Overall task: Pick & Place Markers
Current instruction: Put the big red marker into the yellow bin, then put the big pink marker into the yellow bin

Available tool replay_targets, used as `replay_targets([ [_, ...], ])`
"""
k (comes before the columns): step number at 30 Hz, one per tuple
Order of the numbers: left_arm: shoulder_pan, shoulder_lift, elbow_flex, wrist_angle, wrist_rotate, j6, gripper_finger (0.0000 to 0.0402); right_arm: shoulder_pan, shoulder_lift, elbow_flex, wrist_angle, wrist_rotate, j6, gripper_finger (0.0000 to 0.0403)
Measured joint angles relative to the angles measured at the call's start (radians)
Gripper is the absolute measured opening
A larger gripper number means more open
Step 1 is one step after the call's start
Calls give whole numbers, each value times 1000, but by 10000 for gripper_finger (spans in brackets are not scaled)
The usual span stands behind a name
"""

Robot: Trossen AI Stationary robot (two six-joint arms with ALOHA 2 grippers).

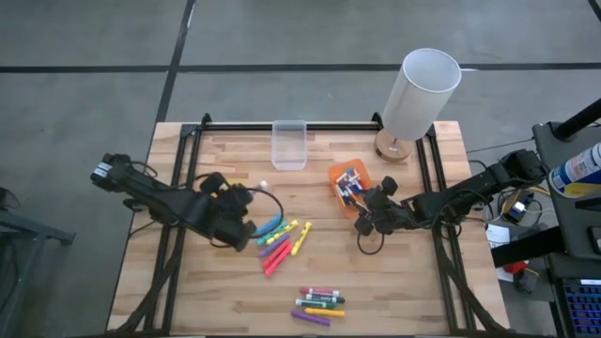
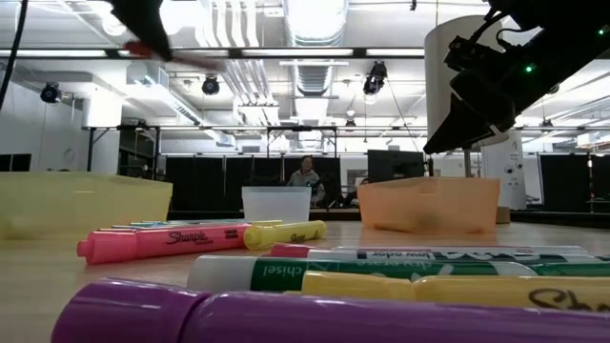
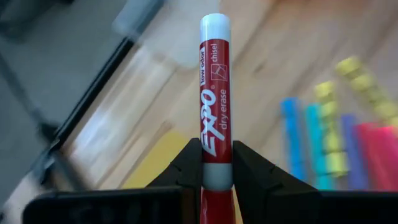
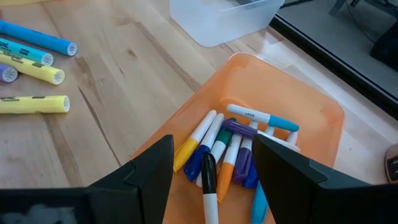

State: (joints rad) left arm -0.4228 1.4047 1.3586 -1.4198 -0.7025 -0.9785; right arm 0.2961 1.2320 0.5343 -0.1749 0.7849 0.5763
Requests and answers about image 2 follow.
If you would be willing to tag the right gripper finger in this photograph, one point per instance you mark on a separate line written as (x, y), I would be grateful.
(457, 128)

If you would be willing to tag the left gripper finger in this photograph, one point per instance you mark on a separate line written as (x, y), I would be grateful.
(148, 24)

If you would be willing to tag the dark red Expo marker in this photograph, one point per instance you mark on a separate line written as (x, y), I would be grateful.
(138, 49)

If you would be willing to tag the yellow Sharpie highlighter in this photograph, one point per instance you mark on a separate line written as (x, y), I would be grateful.
(286, 233)
(429, 290)

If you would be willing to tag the pink Expo marker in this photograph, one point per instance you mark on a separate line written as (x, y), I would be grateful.
(290, 250)

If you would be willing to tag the pink Sharpie highlighter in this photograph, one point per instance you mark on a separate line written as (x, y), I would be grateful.
(190, 238)

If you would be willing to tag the purple Sharpie highlighter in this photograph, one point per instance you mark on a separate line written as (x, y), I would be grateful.
(333, 319)

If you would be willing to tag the dark green Expo marker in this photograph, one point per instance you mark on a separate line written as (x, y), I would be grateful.
(219, 274)

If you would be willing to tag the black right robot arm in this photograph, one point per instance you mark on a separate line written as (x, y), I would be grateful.
(572, 47)

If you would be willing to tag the white cylindrical pillar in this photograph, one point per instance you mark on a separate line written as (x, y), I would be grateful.
(505, 176)

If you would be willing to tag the black monitor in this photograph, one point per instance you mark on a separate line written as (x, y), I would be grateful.
(395, 167)

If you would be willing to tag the orange plastic bin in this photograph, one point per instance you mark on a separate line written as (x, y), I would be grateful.
(429, 205)

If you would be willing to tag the black ceiling spotlight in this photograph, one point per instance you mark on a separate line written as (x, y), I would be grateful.
(210, 86)
(50, 93)
(375, 78)

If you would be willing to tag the small cardboard box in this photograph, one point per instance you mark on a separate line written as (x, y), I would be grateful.
(503, 215)

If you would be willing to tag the black partition panel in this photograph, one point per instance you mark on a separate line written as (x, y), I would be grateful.
(200, 186)
(564, 183)

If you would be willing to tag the black shelving unit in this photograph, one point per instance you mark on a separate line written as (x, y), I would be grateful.
(138, 162)

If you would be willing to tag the black metal scaffold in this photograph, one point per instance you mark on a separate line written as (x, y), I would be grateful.
(90, 152)

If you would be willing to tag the person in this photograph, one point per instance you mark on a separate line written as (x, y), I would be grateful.
(305, 178)

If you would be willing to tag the yellow plastic bin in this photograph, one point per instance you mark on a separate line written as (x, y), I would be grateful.
(71, 205)

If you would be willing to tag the clear plastic bin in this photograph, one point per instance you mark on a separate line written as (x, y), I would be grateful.
(276, 205)

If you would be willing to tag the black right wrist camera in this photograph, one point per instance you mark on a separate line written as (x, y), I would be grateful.
(462, 52)

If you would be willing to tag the black aluminium table frame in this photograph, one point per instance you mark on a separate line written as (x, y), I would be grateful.
(557, 219)

